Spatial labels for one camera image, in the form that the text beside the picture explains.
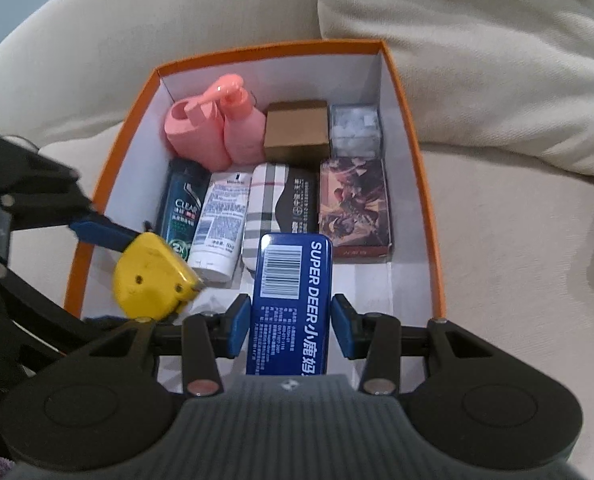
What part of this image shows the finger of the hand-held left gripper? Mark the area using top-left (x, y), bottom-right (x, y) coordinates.
top-left (0, 132), bottom-right (145, 253)
top-left (0, 255), bottom-right (154, 358)

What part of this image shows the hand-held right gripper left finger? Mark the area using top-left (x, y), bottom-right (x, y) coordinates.
top-left (94, 294), bottom-right (254, 397)

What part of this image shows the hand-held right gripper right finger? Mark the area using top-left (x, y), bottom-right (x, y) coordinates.
top-left (331, 294), bottom-right (499, 397)

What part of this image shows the orange cardboard box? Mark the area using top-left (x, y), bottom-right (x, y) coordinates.
top-left (63, 39), bottom-right (448, 396)

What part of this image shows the blue tin case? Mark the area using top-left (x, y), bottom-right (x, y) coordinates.
top-left (246, 232), bottom-right (334, 376)

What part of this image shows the yellow tape measure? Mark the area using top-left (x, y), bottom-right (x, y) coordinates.
top-left (113, 231), bottom-right (208, 318)

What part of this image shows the dark green shampoo bottle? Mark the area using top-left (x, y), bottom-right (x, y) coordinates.
top-left (156, 158), bottom-right (212, 258)

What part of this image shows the white cream tube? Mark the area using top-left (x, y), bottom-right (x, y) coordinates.
top-left (187, 171), bottom-right (253, 283)

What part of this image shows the brown printed card box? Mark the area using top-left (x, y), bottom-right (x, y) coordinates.
top-left (318, 157), bottom-right (394, 261)

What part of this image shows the plaid tin case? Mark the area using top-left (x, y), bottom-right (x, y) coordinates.
top-left (240, 161), bottom-right (320, 276)

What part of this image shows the pink plastic container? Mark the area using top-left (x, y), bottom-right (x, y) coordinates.
top-left (164, 97), bottom-right (233, 172)

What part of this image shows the pink pump bottle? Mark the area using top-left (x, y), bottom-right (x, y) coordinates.
top-left (203, 74), bottom-right (268, 165)

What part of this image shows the clear plastic box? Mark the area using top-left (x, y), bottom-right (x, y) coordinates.
top-left (329, 103), bottom-right (382, 161)

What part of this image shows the small brown cardboard box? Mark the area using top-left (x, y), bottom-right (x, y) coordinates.
top-left (263, 100), bottom-right (332, 166)

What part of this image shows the beige sofa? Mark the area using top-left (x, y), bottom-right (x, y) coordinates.
top-left (0, 0), bottom-right (594, 480)

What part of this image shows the beige pillow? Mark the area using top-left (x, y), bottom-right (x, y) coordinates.
top-left (316, 0), bottom-right (594, 183)

